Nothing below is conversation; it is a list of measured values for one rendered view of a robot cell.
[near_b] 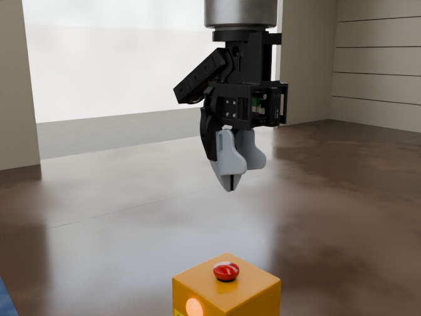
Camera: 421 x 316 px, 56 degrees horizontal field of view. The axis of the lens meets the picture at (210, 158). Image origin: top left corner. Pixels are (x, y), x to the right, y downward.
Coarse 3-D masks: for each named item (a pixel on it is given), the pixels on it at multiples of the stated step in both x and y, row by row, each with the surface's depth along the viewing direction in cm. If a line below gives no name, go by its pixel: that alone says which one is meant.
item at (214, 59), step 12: (216, 48) 50; (204, 60) 52; (216, 60) 50; (192, 72) 54; (204, 72) 52; (216, 72) 51; (180, 84) 56; (192, 84) 54; (204, 84) 53; (180, 96) 56; (192, 96) 56
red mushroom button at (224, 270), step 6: (216, 264) 61; (222, 264) 60; (228, 264) 60; (234, 264) 60; (216, 270) 59; (222, 270) 58; (228, 270) 58; (234, 270) 59; (216, 276) 59; (222, 276) 58; (228, 276) 58; (234, 276) 58
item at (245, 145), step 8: (240, 136) 55; (248, 136) 54; (240, 144) 55; (248, 144) 54; (240, 152) 55; (248, 152) 54; (256, 152) 54; (248, 160) 55; (256, 160) 54; (264, 160) 53; (248, 168) 55; (256, 168) 54; (232, 176) 56; (240, 176) 56; (232, 184) 56
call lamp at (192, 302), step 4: (188, 300) 57; (192, 300) 56; (196, 300) 56; (188, 304) 56; (192, 304) 56; (196, 304) 56; (188, 308) 56; (192, 308) 56; (196, 308) 55; (200, 308) 56; (188, 312) 57; (192, 312) 56; (196, 312) 55; (200, 312) 55
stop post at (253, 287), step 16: (224, 256) 66; (192, 272) 61; (208, 272) 61; (240, 272) 61; (256, 272) 61; (176, 288) 60; (192, 288) 57; (208, 288) 57; (224, 288) 57; (240, 288) 57; (256, 288) 57; (272, 288) 58; (176, 304) 61; (208, 304) 55; (224, 304) 54; (240, 304) 54; (256, 304) 56; (272, 304) 59
